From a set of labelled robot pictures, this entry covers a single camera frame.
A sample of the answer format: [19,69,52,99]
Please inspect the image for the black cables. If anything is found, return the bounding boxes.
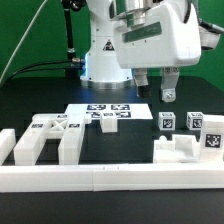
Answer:
[4,58,85,85]

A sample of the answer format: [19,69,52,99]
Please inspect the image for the white U-shaped obstacle frame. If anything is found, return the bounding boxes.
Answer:
[0,129,224,192]

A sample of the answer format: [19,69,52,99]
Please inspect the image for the grey white cable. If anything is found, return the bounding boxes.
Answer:
[0,0,50,88]

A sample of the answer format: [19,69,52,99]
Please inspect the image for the white chair seat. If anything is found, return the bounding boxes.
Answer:
[153,134,200,163]

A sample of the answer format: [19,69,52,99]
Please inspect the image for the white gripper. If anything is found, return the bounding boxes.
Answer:
[114,2,201,102]

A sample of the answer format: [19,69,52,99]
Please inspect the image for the left white tagged cube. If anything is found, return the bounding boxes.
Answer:
[158,112,176,130]

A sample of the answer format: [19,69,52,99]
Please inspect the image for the white chair back frame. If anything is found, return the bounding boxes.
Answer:
[13,114,92,166]

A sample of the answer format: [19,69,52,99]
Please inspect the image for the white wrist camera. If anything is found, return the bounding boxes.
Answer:
[199,19,224,50]

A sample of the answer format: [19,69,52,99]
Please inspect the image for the white tagged cube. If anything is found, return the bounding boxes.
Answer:
[158,112,176,130]
[186,112,203,130]

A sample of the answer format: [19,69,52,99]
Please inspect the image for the right white tagged cube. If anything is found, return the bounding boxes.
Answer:
[186,112,203,130]

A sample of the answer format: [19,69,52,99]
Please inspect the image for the black camera stand pole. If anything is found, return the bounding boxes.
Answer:
[60,0,87,79]

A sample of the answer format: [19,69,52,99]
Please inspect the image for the white tag base sheet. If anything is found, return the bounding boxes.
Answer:
[65,103,153,120]

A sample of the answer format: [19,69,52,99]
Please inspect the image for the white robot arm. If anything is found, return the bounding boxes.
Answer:
[81,0,201,102]

